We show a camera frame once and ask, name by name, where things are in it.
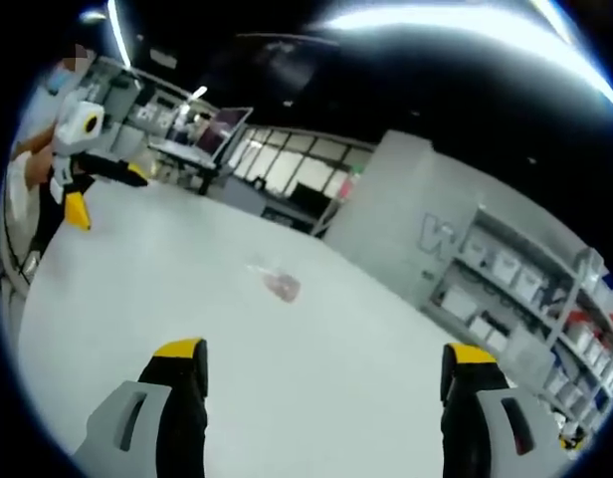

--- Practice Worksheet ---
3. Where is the grey metal shelf rack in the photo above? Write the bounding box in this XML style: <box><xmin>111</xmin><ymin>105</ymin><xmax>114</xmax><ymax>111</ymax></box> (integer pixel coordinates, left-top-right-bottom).
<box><xmin>424</xmin><ymin>202</ymin><xmax>613</xmax><ymax>442</ymax></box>

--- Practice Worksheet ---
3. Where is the long ceiling light strip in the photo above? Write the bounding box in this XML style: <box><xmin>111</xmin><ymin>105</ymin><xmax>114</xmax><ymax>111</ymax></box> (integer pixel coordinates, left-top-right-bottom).
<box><xmin>318</xmin><ymin>0</ymin><xmax>613</xmax><ymax>114</ymax></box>
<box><xmin>105</xmin><ymin>0</ymin><xmax>134</xmax><ymax>69</ymax></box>

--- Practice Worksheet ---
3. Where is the dark work table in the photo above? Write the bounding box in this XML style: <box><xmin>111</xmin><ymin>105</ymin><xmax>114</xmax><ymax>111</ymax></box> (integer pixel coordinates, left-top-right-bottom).
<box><xmin>149</xmin><ymin>137</ymin><xmax>224</xmax><ymax>196</ymax></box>

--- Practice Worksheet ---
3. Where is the clear resealable bag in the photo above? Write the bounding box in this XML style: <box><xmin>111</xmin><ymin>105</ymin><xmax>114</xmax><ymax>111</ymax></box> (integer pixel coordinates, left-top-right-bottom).
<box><xmin>245</xmin><ymin>254</ymin><xmax>303</xmax><ymax>304</ymax></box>

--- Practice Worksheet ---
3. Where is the tall grey cabinet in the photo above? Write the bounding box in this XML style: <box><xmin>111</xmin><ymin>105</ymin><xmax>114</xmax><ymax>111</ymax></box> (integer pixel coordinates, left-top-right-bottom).
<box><xmin>321</xmin><ymin>127</ymin><xmax>483</xmax><ymax>283</ymax></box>

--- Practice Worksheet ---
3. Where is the small yellow black object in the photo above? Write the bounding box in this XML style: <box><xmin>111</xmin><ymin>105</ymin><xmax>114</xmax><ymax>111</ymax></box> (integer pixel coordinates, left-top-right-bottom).
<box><xmin>558</xmin><ymin>426</ymin><xmax>587</xmax><ymax>450</ymax></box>

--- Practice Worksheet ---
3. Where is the grey partition with lettering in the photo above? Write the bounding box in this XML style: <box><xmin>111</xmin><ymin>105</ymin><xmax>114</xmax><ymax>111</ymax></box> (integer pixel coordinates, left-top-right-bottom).
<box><xmin>81</xmin><ymin>55</ymin><xmax>156</xmax><ymax>153</ymax></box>

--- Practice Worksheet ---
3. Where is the tilted flat screen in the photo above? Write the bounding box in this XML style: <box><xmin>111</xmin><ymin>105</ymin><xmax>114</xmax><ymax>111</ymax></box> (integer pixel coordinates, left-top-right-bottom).
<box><xmin>194</xmin><ymin>106</ymin><xmax>255</xmax><ymax>161</ymax></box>

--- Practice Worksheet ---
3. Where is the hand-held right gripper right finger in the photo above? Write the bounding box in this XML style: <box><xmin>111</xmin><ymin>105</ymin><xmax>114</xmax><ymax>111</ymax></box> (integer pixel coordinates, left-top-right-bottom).
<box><xmin>439</xmin><ymin>342</ymin><xmax>577</xmax><ymax>478</ymax></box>

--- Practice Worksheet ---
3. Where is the row of white storage boxes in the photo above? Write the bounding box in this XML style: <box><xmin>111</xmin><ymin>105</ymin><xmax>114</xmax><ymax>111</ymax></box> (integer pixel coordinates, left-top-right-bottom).
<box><xmin>441</xmin><ymin>242</ymin><xmax>613</xmax><ymax>415</ymax></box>

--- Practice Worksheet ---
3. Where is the person's left hand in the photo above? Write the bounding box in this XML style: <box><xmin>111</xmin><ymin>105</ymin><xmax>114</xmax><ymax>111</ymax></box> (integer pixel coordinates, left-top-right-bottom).
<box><xmin>23</xmin><ymin>146</ymin><xmax>57</xmax><ymax>188</ymax></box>

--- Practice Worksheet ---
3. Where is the window wall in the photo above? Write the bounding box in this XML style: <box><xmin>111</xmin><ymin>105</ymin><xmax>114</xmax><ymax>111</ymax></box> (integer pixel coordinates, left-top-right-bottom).
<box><xmin>230</xmin><ymin>124</ymin><xmax>375</xmax><ymax>201</ymax></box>

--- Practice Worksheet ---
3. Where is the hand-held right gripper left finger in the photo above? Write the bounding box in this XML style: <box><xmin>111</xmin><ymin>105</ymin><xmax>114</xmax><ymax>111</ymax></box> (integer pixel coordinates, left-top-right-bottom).
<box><xmin>72</xmin><ymin>337</ymin><xmax>209</xmax><ymax>478</ymax></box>

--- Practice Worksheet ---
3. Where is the small black monitor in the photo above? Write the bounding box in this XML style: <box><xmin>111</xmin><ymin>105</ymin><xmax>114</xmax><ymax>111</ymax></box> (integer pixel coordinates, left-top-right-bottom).
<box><xmin>290</xmin><ymin>180</ymin><xmax>329</xmax><ymax>206</ymax></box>

